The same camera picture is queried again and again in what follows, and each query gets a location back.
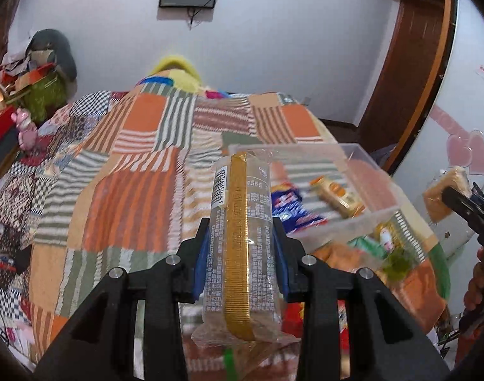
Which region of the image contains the pink plush toy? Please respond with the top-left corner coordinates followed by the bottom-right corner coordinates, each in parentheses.
top-left (11, 108), bottom-right (37, 151)

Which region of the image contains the pink heart wall sticker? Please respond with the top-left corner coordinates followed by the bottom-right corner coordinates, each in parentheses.
top-left (429, 105), bottom-right (484, 176)

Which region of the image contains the white cabinet with stickers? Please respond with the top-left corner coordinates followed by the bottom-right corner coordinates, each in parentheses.
top-left (412, 194), bottom-right (474, 260)

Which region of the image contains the brown cracker pack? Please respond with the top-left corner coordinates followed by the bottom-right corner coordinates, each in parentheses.
top-left (422, 166), bottom-right (472, 224)

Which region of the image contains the clear plastic storage box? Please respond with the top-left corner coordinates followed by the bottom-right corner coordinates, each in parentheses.
top-left (229, 143), bottom-right (403, 253)

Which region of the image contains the orange striped patchwork blanket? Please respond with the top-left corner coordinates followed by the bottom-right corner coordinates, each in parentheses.
top-left (0, 71), bottom-right (450, 367)

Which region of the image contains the brown wooden door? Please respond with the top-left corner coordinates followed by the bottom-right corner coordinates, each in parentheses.
top-left (355, 0), bottom-right (458, 174)

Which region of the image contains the grey cushion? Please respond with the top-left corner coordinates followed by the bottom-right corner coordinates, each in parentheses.
top-left (26, 29), bottom-right (77, 82)

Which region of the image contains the blue biscuit snack packet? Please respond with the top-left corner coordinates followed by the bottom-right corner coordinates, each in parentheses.
top-left (271, 182), bottom-right (328, 233)

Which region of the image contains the orange cake snack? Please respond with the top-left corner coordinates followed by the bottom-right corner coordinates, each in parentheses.
top-left (309, 176), bottom-right (365, 218)

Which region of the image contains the green patterned bag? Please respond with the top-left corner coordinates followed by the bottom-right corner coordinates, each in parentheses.
top-left (23, 70), bottom-right (68, 126)

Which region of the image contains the yellow pillow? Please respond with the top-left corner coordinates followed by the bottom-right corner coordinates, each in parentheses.
top-left (150, 55), bottom-right (203, 94)

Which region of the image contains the clear gold striped cracker pack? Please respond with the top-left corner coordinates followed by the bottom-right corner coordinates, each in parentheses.
top-left (192, 150), bottom-right (297, 347)

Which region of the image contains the green snack packet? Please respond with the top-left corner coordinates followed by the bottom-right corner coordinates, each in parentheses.
top-left (347, 236), bottom-right (387, 260)

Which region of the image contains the person's right hand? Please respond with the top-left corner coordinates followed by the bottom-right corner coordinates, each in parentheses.
top-left (463, 248), bottom-right (484, 311)

